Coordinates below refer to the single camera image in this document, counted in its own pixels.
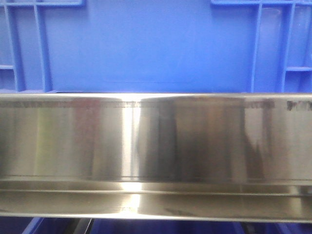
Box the blue bin lower shelf left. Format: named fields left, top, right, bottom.
left=0, top=216, right=43, bottom=234

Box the black lower shelf divider rail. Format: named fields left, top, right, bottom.
left=63, top=218, right=94, bottom=234

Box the blue plastic bin shelf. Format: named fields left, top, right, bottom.
left=0, top=0, right=312, bottom=93

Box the blue bin lower shelf right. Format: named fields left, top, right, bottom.
left=276, top=223, right=312, bottom=234

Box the stainless steel shelf front rail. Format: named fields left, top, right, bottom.
left=0, top=93, right=312, bottom=223

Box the blue bin lower shelf middle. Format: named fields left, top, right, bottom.
left=91, top=219, right=244, bottom=234

